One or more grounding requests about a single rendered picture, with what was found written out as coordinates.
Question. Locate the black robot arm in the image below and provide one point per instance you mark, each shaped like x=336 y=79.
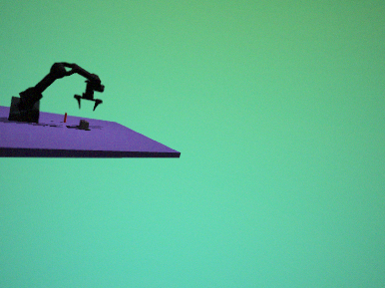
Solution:
x=32 y=95

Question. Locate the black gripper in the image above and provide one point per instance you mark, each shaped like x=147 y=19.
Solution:
x=88 y=94

